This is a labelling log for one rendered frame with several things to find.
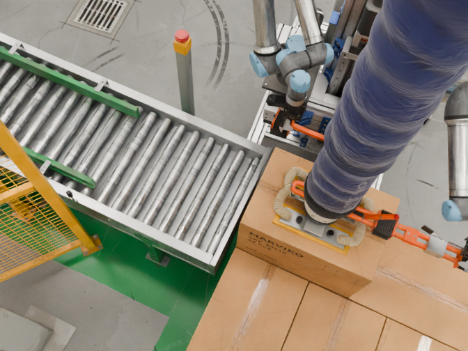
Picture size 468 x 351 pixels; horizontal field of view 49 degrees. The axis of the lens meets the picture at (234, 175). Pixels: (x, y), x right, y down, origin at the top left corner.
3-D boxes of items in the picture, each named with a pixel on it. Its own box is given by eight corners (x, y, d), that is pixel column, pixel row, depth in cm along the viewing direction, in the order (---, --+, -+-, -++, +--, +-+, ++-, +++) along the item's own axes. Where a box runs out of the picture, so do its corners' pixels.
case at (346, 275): (235, 246, 255) (239, 222, 218) (267, 180, 270) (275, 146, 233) (348, 298, 247) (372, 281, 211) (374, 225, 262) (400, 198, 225)
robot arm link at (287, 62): (298, 55, 206) (309, 76, 203) (272, 63, 205) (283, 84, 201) (301, 42, 199) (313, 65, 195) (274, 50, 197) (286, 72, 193)
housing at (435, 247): (422, 252, 206) (426, 249, 202) (426, 237, 208) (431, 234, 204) (439, 260, 205) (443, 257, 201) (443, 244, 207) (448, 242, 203)
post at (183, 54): (183, 138, 339) (173, 42, 247) (188, 129, 342) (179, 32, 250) (192, 141, 338) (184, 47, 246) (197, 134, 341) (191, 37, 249)
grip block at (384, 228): (368, 232, 208) (372, 228, 203) (376, 212, 212) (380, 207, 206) (388, 242, 207) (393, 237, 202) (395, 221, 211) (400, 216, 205)
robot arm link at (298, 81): (306, 64, 193) (315, 82, 190) (301, 81, 203) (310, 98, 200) (286, 70, 192) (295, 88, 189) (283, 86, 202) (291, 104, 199)
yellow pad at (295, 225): (271, 223, 219) (273, 219, 214) (281, 203, 223) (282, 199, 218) (346, 256, 214) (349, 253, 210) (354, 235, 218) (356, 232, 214)
